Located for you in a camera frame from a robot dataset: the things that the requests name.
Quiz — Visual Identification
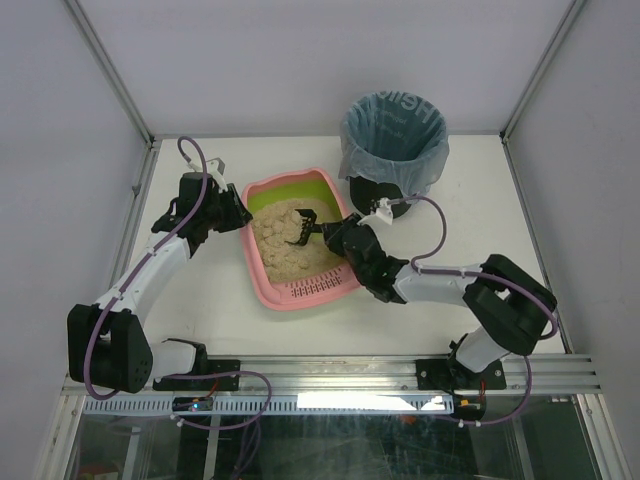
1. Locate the pink cat litter box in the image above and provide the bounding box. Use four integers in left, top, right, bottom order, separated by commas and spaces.
238, 167, 371, 312

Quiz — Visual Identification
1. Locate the black slotted litter scoop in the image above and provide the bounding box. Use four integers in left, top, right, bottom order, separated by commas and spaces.
287, 209, 323, 246

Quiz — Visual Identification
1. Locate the black bin with blue liner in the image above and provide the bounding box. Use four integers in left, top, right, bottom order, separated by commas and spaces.
339, 90, 450, 217

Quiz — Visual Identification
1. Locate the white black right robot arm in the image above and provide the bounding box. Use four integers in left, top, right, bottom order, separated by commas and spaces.
312, 214, 558, 393

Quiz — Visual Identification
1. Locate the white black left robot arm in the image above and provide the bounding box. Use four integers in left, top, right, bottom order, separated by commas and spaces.
67, 172, 252, 400

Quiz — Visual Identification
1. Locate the beige pellet cat litter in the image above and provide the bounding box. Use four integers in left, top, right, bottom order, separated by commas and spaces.
251, 198, 344, 283

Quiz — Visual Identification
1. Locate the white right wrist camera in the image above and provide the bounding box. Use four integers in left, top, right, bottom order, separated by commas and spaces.
358, 197, 397, 228

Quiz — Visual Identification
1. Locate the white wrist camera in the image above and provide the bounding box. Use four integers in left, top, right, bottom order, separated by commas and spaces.
358, 197, 397, 228
206, 158, 228, 192

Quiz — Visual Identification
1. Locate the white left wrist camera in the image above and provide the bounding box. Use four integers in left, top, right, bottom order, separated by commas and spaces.
206, 158, 228, 192

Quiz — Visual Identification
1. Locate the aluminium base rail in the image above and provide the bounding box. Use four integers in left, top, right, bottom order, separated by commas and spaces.
64, 352, 601, 399

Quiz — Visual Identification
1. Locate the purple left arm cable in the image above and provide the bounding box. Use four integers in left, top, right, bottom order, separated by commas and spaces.
83, 135, 274, 434

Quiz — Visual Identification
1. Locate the white slotted cable duct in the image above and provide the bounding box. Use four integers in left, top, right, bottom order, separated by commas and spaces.
83, 392, 454, 416

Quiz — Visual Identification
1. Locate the aluminium left frame post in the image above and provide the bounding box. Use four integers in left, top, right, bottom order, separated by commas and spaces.
61, 0, 155, 146

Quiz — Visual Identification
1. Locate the aluminium frame post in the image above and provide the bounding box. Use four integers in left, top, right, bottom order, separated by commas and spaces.
61, 0, 155, 146
500, 0, 589, 142

